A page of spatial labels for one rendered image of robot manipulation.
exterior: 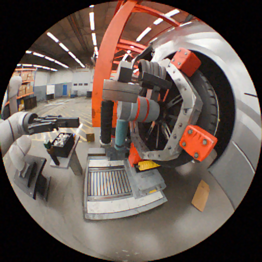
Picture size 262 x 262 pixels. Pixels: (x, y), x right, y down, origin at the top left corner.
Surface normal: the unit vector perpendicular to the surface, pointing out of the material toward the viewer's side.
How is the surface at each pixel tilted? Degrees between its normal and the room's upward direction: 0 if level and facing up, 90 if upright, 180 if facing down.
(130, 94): 90
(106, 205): 0
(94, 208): 0
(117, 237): 0
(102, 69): 90
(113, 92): 90
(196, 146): 90
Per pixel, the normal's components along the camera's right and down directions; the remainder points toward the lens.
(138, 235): 0.17, -0.88
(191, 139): -0.95, -0.01
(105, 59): 0.28, 0.48
